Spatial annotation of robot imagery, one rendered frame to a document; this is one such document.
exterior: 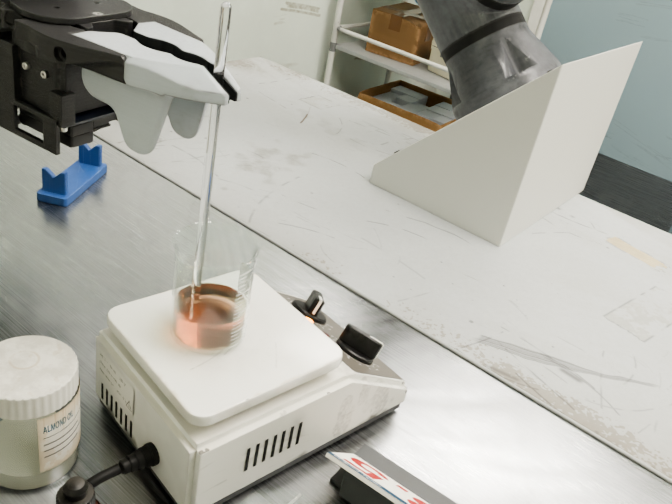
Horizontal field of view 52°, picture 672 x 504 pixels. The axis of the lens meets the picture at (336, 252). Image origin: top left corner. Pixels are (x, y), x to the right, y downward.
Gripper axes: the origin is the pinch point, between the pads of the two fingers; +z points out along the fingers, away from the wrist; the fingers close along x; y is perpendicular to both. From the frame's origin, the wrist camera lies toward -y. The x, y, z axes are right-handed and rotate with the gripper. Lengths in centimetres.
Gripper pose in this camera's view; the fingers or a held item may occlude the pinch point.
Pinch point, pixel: (216, 77)
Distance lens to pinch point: 39.8
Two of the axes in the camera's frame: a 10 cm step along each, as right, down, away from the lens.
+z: 8.4, 4.1, -3.5
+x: -5.1, 3.7, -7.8
